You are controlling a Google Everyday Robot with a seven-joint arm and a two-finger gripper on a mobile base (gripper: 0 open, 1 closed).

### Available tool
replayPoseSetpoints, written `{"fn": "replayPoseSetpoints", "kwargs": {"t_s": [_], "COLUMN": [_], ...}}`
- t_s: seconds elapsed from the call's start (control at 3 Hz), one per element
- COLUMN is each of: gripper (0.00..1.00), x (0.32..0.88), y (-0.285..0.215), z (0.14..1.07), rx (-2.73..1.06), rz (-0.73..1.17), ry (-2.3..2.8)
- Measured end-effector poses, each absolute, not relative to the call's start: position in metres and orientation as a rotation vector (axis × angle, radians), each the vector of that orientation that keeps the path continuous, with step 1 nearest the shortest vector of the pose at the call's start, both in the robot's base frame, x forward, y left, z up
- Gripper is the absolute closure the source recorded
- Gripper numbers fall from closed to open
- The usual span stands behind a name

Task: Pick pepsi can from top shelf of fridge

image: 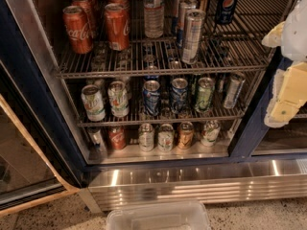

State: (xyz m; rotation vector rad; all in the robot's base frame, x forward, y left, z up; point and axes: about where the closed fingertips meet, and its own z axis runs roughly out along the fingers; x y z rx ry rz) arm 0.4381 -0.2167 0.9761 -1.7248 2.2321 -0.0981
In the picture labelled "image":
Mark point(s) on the white green can bottom right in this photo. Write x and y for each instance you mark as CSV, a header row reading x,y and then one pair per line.
x,y
210,132

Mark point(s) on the silver slim can right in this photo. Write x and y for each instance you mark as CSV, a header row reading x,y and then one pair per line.
x,y
234,87

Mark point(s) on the left 7up can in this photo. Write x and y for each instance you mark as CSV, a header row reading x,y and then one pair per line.
x,y
93,103

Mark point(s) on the front silver Red Bull can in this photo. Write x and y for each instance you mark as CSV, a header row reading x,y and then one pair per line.
x,y
193,28

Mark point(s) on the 7up can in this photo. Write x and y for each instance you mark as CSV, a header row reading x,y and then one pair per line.
x,y
118,99
93,103

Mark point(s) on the silver slim can bottom left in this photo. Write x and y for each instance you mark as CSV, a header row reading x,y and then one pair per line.
x,y
97,139

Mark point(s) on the blue Pepsi can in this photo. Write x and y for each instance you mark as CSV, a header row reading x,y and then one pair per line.
x,y
225,11

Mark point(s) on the white can bottom centre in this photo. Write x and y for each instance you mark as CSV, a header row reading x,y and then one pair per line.
x,y
165,140

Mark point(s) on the middle wire shelf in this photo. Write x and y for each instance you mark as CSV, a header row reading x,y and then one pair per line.
x,y
137,116

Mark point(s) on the middle left Coca-Cola can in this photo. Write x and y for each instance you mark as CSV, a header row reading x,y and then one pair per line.
x,y
87,6

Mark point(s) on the top wire shelf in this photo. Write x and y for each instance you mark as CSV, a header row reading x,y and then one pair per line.
x,y
224,49

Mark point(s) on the wire shelf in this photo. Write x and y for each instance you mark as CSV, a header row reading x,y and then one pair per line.
x,y
137,116
224,49

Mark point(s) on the silver red bull can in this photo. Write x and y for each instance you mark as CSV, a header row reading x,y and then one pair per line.
x,y
193,28
175,16
184,6

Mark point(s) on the open glass fridge door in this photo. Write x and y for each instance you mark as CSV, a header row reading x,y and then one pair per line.
x,y
28,177

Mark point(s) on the blue Pepsi can middle shelf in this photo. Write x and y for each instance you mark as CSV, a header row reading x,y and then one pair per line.
x,y
151,97

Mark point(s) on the clear plastic bin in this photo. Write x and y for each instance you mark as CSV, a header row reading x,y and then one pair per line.
x,y
181,215

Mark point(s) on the front right Coca-Cola can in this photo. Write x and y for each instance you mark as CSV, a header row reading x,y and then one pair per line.
x,y
117,26

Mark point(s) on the red can bottom shelf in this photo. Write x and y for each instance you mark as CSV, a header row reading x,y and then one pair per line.
x,y
117,137

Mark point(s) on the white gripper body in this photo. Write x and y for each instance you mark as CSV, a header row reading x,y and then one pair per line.
x,y
296,37

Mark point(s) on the front left Coca-Cola can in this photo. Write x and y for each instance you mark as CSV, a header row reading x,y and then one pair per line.
x,y
78,30

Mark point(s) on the blue patterned can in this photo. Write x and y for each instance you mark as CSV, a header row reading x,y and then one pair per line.
x,y
178,94

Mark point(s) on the silver slim can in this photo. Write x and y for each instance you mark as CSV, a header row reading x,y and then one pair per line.
x,y
97,139
234,87

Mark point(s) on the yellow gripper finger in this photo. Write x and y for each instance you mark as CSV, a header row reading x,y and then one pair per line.
x,y
289,94
273,37

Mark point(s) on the clear plastic water bottle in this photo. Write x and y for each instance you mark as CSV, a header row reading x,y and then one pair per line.
x,y
153,18

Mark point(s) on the gold can bottom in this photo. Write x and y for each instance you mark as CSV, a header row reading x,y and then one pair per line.
x,y
185,135

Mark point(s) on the stainless steel fridge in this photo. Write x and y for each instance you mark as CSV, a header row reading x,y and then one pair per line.
x,y
249,160

